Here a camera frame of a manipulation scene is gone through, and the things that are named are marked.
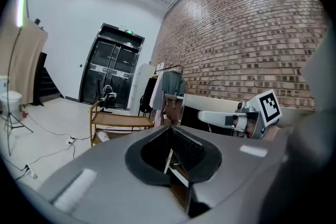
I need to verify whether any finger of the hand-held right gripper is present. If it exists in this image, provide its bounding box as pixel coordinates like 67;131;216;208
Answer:
197;110;237;125

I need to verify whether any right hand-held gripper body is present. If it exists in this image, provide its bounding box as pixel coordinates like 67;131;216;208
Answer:
225;89;283;140

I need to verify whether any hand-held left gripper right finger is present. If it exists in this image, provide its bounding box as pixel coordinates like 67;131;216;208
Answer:
172;125;289;219

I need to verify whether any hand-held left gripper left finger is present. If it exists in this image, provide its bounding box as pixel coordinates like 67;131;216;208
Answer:
39;125;190;224

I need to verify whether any person's right forearm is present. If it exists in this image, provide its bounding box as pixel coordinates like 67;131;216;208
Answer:
264;123;284;142

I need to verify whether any brown handbag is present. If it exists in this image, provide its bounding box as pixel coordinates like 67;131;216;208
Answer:
162;93;184;127

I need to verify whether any grey-green hanging jacket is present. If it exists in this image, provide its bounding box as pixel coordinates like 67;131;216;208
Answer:
161;70;186;100

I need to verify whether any white hanging garment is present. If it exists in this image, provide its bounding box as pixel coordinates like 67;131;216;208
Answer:
149;73;165;111

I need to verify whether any black clothes rack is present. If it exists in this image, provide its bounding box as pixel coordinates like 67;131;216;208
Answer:
139;63;184;120

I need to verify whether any black hanging garment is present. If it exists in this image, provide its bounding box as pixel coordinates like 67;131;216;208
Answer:
140;76;158;114

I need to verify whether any black office chair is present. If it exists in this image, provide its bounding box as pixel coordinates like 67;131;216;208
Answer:
98;83;118;114

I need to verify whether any white leaning board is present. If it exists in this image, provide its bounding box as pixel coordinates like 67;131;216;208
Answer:
129;62;156;113

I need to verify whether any black double door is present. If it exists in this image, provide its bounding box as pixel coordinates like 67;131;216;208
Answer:
78;23;145;111

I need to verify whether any black tripod stand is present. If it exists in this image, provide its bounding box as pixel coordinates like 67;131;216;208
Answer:
3;26;35;157

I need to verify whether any black stepped shelf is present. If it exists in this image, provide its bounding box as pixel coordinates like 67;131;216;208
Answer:
32;51;64;107

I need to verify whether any white round bin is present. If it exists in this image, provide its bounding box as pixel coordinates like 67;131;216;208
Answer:
0;74;23;121

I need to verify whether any beige curtain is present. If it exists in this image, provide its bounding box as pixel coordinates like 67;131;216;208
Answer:
0;18;49;106

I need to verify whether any white tube light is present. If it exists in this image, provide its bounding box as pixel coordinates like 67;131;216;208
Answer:
16;0;27;28

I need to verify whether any black floor cable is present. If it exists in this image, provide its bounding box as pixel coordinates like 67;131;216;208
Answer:
14;142;76;182
25;110;73;140

